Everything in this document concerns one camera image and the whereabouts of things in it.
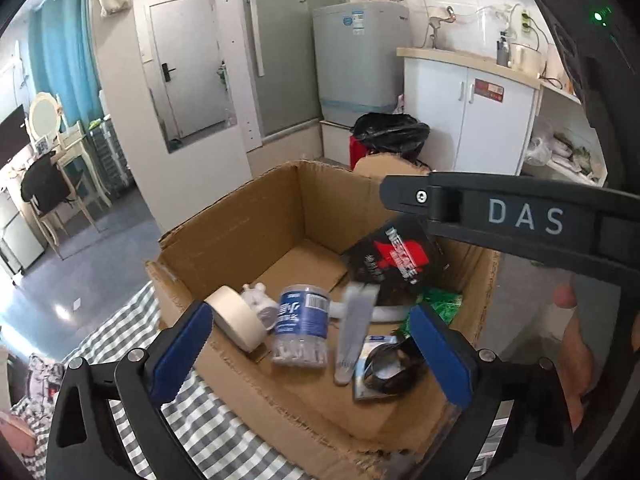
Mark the white toothpaste tube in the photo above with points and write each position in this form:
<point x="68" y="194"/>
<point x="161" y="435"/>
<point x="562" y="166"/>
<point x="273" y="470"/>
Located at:
<point x="352" y="330"/>

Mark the black trash bag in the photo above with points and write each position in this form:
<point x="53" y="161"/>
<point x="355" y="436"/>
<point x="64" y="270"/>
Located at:
<point x="390" y="132"/>

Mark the brown cardboard box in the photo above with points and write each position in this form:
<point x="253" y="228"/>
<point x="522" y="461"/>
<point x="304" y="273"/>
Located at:
<point x="300" y="210"/>

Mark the metal faucet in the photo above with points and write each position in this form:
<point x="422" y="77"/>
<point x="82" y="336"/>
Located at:
<point x="437" y="22"/>

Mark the black jacket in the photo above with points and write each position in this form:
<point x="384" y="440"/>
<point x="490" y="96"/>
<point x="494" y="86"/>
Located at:
<point x="42" y="185"/>

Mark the white oval mirror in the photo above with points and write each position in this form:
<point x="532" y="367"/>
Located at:
<point x="44" y="115"/>

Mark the white kitchen cabinet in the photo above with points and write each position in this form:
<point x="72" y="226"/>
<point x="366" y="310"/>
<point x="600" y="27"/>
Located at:
<point x="490" y="130"/>

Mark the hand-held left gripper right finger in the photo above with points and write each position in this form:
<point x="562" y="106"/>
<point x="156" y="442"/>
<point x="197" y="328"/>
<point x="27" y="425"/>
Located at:
<point x="442" y="355"/>

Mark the small white appliance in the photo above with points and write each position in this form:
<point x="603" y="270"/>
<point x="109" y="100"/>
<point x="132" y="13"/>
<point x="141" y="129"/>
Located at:
<point x="20" y="235"/>

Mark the frosted glass door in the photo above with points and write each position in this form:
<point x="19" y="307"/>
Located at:
<point x="280" y="60"/>

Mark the person's right hand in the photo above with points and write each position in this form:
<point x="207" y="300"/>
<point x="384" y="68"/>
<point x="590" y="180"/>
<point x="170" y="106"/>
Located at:
<point x="575" y="360"/>

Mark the black monitor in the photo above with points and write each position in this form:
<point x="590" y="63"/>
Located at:
<point x="12" y="132"/>

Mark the dark grey suitcase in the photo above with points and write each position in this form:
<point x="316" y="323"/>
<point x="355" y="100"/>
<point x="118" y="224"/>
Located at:
<point x="110" y="155"/>

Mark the black red packet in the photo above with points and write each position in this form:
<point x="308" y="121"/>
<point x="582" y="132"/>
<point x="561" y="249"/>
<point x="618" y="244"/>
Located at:
<point x="400" y="260"/>

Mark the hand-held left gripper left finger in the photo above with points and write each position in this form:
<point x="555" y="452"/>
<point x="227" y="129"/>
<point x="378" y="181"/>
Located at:
<point x="180" y="355"/>

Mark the wall mirror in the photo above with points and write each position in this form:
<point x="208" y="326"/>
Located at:
<point x="190" y="70"/>

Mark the green snack packet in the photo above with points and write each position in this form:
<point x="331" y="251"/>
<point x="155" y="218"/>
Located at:
<point x="440" y="305"/>

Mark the red bin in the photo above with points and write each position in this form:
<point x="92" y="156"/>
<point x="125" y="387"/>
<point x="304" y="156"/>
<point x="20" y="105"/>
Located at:
<point x="357" y="152"/>

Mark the white dressing table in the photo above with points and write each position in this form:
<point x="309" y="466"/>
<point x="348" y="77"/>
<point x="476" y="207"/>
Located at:
<point x="80" y="150"/>

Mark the white animal figurine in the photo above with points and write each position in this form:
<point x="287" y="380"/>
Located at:
<point x="257" y="300"/>

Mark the wooden chair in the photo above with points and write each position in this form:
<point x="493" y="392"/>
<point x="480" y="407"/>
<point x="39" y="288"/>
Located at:
<point x="50" y="220"/>

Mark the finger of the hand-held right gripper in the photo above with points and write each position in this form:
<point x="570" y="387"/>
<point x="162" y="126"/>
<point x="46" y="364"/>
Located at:
<point x="405" y="195"/>

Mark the clear plastic container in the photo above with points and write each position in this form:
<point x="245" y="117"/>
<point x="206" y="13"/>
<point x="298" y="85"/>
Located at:
<point x="492" y="30"/>

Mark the white paper roll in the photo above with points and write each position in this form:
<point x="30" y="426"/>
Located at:
<point x="387" y="312"/>

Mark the clear jar with blue label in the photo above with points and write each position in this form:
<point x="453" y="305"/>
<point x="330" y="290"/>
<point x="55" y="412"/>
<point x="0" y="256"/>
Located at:
<point x="300" y="320"/>

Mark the grey white checked tablecloth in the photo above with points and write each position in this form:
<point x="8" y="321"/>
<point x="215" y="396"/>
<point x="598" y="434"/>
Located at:
<point x="210" y="425"/>

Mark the beige masking tape roll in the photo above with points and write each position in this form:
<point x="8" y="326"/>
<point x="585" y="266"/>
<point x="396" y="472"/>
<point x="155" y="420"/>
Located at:
<point x="235" y="315"/>

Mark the blue curtain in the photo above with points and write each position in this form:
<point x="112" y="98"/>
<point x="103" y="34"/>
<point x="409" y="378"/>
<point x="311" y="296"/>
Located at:
<point x="65" y="60"/>

